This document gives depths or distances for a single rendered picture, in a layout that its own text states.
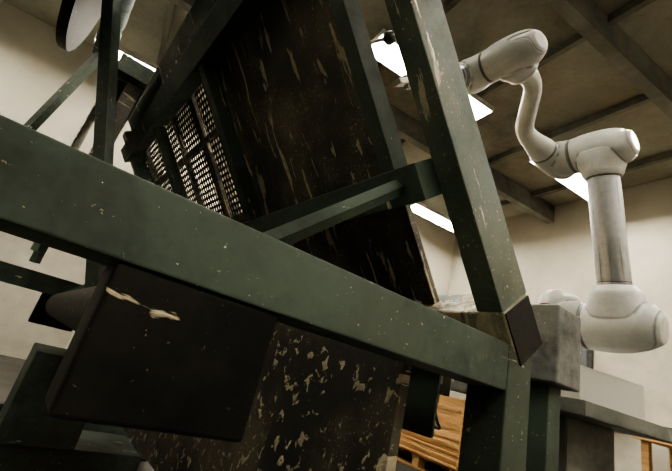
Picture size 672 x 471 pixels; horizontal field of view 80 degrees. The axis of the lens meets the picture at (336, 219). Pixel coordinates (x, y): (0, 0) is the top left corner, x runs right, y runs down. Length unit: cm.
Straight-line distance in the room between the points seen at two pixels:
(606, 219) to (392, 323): 111
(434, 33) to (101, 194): 69
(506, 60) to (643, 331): 90
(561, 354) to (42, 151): 103
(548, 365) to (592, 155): 84
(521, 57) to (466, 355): 85
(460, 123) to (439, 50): 15
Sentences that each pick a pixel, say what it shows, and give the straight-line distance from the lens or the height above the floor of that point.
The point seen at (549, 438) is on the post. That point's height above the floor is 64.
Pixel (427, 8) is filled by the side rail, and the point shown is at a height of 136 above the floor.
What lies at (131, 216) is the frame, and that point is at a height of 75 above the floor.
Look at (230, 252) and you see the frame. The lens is 50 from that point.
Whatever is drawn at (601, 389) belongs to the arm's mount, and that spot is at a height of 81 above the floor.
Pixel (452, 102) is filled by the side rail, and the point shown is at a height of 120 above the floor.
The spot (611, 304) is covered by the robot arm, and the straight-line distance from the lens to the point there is 156.
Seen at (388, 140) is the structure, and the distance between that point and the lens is 90.
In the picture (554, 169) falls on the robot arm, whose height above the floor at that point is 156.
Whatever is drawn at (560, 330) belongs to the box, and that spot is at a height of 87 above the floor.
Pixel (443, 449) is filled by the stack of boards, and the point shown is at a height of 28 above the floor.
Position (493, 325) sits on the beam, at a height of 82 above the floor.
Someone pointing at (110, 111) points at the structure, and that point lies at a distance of 157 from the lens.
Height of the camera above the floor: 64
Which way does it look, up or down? 21 degrees up
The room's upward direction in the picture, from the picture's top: 15 degrees clockwise
